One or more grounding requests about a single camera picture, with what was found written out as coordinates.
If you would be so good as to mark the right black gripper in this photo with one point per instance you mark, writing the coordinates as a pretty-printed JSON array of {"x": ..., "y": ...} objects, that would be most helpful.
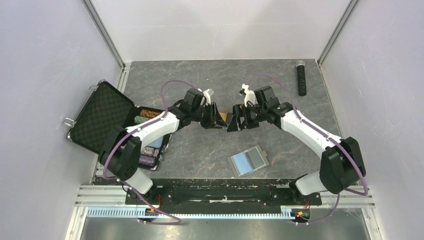
[{"x": 243, "y": 111}]

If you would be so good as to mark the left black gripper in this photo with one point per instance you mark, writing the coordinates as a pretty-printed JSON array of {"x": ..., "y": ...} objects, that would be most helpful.
[{"x": 214, "y": 117}]

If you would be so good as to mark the orange credit cards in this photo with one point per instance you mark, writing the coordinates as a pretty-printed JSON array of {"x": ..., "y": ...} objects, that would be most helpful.
[{"x": 224, "y": 116}]

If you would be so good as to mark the grey card holder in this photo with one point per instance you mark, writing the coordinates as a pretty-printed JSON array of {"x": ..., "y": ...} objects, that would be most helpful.
[{"x": 248, "y": 161}]

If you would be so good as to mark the black glitter microphone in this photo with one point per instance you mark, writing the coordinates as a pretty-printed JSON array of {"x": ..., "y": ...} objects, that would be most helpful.
[{"x": 301, "y": 78}]

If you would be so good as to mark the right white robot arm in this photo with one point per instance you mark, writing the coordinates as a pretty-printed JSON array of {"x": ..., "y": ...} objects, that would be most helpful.
[{"x": 341, "y": 162}]

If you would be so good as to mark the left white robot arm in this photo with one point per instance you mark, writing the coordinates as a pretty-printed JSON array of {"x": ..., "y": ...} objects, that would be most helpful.
[{"x": 122, "y": 149}]

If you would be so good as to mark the blue playing card deck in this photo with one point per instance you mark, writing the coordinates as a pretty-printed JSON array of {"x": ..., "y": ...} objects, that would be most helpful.
[{"x": 157, "y": 144}]

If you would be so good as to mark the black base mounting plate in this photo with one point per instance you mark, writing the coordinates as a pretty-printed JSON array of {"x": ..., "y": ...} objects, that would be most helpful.
[{"x": 226, "y": 195}]

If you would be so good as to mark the black poker chip case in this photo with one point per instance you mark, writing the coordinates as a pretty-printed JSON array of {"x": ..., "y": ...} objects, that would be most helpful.
[{"x": 105, "y": 109}]

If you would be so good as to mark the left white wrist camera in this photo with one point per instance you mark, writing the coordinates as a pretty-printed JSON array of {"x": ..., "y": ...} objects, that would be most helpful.
[{"x": 206, "y": 97}]

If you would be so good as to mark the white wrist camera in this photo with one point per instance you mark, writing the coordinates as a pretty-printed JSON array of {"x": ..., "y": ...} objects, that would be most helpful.
[
  {"x": 249, "y": 95},
  {"x": 206, "y": 97}
]

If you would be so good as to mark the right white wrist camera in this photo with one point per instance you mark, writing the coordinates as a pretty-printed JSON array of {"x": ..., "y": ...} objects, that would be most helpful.
[{"x": 249, "y": 95}]

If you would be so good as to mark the slotted cable duct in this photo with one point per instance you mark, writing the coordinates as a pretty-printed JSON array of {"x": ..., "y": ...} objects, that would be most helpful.
[{"x": 145, "y": 213}]

